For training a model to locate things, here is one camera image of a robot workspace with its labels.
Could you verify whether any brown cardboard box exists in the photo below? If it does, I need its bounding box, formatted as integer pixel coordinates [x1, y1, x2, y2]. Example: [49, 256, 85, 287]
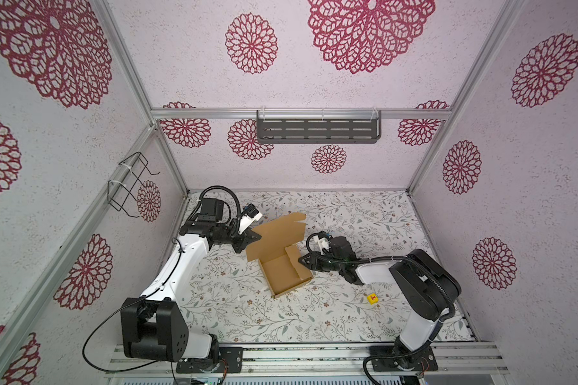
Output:
[246, 212, 313, 299]

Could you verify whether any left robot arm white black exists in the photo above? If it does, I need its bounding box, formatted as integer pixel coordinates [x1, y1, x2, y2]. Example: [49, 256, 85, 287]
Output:
[120, 197, 263, 371]

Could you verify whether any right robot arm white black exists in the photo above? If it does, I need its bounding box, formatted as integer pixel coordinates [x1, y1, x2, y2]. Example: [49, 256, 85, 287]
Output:
[299, 232, 462, 358]

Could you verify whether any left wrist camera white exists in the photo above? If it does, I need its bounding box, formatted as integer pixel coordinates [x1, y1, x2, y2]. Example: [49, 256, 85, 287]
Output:
[239, 204, 263, 235]

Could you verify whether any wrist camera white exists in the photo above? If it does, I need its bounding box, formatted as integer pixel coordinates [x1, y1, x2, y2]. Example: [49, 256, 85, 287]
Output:
[314, 232, 332, 254]
[239, 204, 263, 235]

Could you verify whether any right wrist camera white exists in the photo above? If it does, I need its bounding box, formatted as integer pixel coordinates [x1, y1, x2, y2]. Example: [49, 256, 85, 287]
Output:
[314, 232, 332, 254]

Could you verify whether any aluminium front rail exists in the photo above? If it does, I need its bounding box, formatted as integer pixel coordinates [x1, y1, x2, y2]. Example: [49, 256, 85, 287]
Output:
[103, 341, 511, 379]

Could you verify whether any black wire wall rack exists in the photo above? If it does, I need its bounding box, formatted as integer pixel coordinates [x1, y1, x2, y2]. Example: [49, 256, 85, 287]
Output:
[105, 152, 160, 218]

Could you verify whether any dark metal wall shelf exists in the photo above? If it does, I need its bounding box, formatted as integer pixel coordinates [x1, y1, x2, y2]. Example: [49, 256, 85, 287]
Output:
[255, 111, 382, 144]

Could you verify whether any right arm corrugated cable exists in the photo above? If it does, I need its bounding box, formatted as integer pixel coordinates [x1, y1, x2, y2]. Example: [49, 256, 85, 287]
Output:
[305, 230, 456, 385]

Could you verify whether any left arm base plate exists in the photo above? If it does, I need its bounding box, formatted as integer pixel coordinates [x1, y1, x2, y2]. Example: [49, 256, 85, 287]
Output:
[176, 346, 244, 375]

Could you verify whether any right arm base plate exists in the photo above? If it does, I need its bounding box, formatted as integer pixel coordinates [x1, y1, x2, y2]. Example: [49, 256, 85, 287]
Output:
[369, 345, 438, 372]

